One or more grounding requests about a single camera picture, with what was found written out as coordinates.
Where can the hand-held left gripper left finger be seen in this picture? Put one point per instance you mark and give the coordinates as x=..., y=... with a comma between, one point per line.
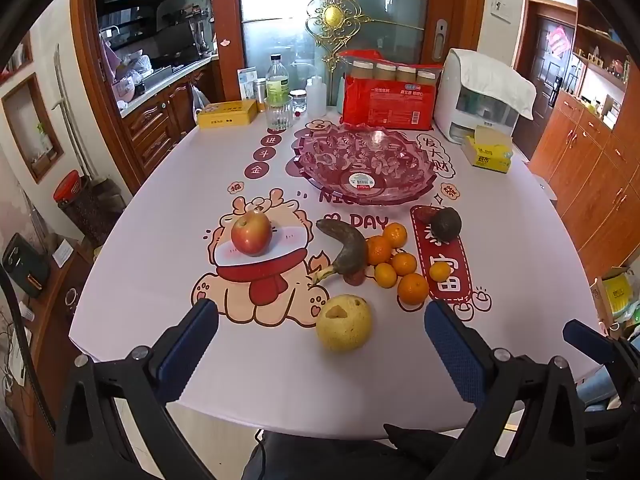
x=187, y=350

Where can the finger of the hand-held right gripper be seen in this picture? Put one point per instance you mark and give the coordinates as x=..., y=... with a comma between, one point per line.
x=590, y=341
x=615, y=406

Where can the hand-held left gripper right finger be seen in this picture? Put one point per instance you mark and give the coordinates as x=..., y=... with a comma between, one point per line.
x=457, y=355

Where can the small orange tangerine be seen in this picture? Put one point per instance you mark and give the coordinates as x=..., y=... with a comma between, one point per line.
x=378, y=251
x=439, y=271
x=413, y=289
x=395, y=234
x=404, y=263
x=385, y=275

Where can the yellow pear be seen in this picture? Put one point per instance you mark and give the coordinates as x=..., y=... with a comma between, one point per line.
x=345, y=325

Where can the dark avocado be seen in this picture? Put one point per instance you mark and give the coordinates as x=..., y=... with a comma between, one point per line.
x=446, y=224

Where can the red apple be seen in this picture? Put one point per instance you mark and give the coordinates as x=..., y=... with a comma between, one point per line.
x=251, y=235

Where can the overripe dark banana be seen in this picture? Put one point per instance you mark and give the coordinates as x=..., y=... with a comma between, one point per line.
x=350, y=247

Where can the pink glass bowl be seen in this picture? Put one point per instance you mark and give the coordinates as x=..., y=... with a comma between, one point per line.
x=365, y=165

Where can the person's leg in jeans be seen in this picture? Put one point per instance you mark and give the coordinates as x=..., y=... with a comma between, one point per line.
x=597, y=385

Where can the cardboard box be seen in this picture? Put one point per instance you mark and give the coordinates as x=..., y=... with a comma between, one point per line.
x=617, y=295

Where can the red date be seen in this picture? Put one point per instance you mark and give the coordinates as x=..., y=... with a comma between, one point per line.
x=356, y=277
x=423, y=214

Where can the dark cloth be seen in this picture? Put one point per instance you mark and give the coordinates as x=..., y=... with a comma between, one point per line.
x=350, y=455

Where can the black device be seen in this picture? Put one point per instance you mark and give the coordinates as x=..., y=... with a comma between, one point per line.
x=25, y=265

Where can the red-lidded jar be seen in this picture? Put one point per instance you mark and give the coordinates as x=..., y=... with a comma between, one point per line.
x=69, y=189

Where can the yellow tissue box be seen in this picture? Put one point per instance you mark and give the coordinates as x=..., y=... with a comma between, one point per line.
x=487, y=152

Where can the wooden kitchen cabinet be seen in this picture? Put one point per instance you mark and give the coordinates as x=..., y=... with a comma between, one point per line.
x=150, y=125

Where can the yellow tin box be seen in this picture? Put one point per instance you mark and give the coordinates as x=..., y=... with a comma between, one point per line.
x=227, y=113

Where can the white countertop appliance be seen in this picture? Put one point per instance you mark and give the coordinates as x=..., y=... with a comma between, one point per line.
x=475, y=110

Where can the white plastic bag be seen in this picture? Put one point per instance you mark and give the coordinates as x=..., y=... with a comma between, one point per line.
x=200, y=101

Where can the clear ribbed drinking glass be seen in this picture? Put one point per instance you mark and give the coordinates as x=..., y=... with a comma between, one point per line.
x=278, y=114

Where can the red pack of paper cups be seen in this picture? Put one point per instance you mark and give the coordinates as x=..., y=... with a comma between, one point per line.
x=390, y=102

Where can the small metal can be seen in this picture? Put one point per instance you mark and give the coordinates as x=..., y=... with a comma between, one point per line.
x=260, y=89

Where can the pale printed card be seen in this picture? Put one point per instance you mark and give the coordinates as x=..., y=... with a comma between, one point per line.
x=246, y=84

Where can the small black-lidded jar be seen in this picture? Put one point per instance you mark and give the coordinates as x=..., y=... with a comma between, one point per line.
x=298, y=101

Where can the white cloth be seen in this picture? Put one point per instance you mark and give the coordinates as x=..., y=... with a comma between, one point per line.
x=495, y=80

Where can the dark wooden door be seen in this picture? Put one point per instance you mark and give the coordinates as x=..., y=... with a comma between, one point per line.
x=545, y=60

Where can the white squeeze bottle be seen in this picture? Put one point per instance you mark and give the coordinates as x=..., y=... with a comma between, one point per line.
x=316, y=96

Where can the clear bottle with green label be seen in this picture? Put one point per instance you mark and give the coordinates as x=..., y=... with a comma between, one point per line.
x=277, y=77

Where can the frosted glass door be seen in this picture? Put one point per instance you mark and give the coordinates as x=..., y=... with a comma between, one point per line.
x=400, y=5

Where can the gold door ornament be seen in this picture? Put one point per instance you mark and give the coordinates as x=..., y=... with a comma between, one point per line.
x=334, y=12

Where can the wooden wall cabinet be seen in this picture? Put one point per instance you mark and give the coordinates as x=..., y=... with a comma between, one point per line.
x=595, y=150

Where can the wooden wall niche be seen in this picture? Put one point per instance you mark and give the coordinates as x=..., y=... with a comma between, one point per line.
x=32, y=127

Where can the white wall switch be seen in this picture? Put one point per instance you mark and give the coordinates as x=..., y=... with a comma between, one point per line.
x=500, y=7

